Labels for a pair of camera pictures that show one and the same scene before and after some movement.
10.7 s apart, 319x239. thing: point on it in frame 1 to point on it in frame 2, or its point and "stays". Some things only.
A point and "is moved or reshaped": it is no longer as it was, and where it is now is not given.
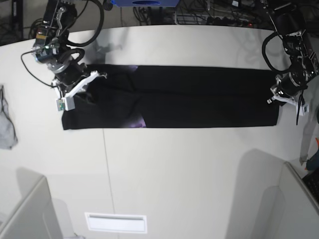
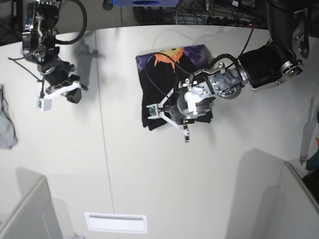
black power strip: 225,21 stays
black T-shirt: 139,96 is moved or reshaped
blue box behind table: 145,3 stays
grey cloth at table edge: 8,135 stays
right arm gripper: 289,86 to 193,107
